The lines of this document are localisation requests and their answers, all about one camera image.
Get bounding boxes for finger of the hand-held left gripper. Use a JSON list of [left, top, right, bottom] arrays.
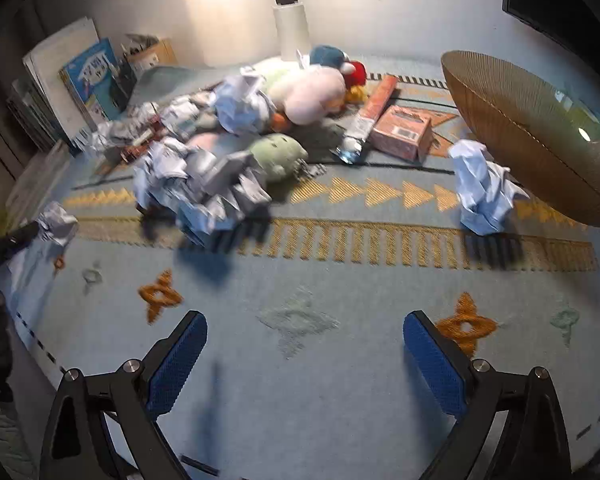
[[0, 222, 41, 271]]

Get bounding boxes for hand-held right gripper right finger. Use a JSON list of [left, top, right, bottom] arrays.
[[403, 310, 576, 480]]

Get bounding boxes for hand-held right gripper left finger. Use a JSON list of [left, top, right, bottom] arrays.
[[37, 310, 209, 480]]

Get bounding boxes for white paper ball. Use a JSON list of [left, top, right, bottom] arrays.
[[37, 201, 79, 247], [447, 140, 528, 235], [215, 67, 276, 133]]

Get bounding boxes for pile of papers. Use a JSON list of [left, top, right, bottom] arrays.
[[87, 95, 216, 211]]

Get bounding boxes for brown ribbed glass bowl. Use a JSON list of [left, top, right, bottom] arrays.
[[441, 50, 600, 228]]

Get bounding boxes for long red cardboard box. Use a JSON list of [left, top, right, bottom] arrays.
[[336, 74, 402, 165]]

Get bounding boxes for stack of flat books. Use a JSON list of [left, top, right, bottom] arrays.
[[2, 140, 73, 221]]

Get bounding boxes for grey green cloth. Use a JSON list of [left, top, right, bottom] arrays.
[[0, 395, 36, 480]]

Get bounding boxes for row of upright books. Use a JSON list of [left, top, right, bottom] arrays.
[[5, 77, 61, 153]]

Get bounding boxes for patterned blue table mat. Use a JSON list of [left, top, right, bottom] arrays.
[[15, 55, 600, 480]]

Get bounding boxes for white paper booklet stack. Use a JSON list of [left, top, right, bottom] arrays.
[[22, 16, 101, 146]]

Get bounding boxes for black mesh pen holder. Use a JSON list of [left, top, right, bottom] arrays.
[[111, 57, 137, 108]]

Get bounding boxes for wooden desk organizer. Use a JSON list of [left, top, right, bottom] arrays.
[[125, 34, 177, 73]]

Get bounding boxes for orange cardboard box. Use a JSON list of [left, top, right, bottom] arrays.
[[369, 105, 433, 163]]

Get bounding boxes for red plush toy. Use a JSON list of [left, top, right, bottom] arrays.
[[342, 60, 368, 103]]

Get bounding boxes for blue plush toy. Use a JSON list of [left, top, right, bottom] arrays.
[[310, 45, 351, 68]]

